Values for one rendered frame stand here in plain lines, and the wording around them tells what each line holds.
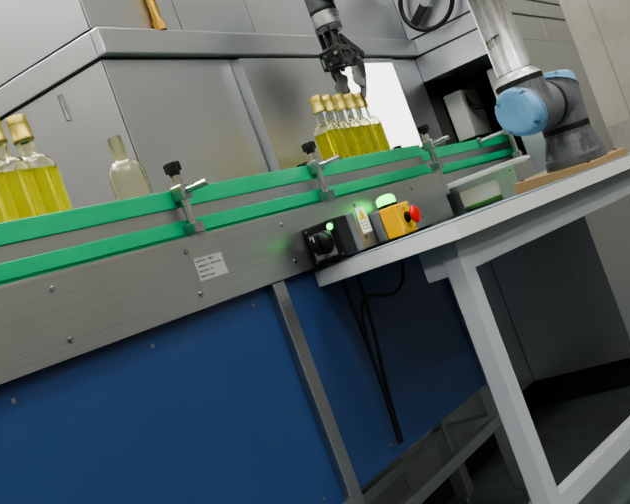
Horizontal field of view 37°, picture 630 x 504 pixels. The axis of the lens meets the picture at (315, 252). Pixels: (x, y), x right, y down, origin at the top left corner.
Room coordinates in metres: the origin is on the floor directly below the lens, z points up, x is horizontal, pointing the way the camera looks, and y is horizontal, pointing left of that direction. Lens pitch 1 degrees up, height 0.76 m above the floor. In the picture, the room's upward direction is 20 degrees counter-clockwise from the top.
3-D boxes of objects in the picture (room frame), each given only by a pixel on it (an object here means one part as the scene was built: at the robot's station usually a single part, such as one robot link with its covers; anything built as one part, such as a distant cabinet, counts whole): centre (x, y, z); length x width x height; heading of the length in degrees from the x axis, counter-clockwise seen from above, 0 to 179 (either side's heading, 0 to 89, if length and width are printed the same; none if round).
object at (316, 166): (1.99, -0.08, 0.94); 0.07 x 0.04 x 0.13; 58
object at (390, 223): (2.12, -0.19, 0.79); 0.07 x 0.07 x 0.07; 58
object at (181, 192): (1.60, 0.16, 0.94); 0.07 x 0.04 x 0.13; 58
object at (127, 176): (1.90, 0.30, 1.01); 0.06 x 0.06 x 0.26; 65
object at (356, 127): (2.49, -0.20, 0.99); 0.06 x 0.06 x 0.21; 57
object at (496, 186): (2.58, -0.48, 0.79); 0.27 x 0.17 x 0.08; 58
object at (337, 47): (2.57, -0.24, 1.29); 0.09 x 0.08 x 0.12; 149
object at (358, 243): (1.88, -0.04, 0.79); 0.08 x 0.08 x 0.08; 58
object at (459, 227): (2.77, -0.18, 0.73); 1.58 x 1.52 x 0.04; 140
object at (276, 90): (2.78, -0.22, 1.15); 0.90 x 0.03 x 0.34; 148
